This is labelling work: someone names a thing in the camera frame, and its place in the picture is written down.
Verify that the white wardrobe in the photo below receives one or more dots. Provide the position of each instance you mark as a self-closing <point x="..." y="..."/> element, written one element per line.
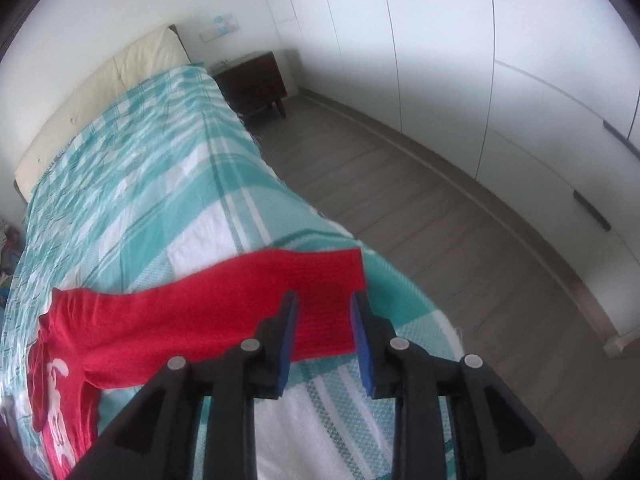
<point x="536" y="100"/>

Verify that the cream padded headboard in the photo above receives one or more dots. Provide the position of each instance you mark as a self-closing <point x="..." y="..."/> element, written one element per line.
<point x="152" y="54"/>

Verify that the pile of clothes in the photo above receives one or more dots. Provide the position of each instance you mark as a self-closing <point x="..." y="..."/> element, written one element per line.
<point x="12" y="246"/>

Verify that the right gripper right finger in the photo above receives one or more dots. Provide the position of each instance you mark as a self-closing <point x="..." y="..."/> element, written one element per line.
<point x="450" y="416"/>

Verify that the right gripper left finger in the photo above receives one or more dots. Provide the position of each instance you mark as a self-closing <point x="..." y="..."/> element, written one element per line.
<point x="154" y="435"/>

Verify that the teal plaid bed cover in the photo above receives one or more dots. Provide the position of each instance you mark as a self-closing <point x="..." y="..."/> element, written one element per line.
<point x="165" y="182"/>

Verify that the dark wooden nightstand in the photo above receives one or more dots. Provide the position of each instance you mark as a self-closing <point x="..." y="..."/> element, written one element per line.
<point x="251" y="83"/>

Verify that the red knit sweater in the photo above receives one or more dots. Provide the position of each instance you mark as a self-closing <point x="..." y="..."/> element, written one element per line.
<point x="89" y="342"/>

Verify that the white wall socket panel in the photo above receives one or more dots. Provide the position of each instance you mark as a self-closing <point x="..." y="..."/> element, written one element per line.
<point x="222" y="25"/>

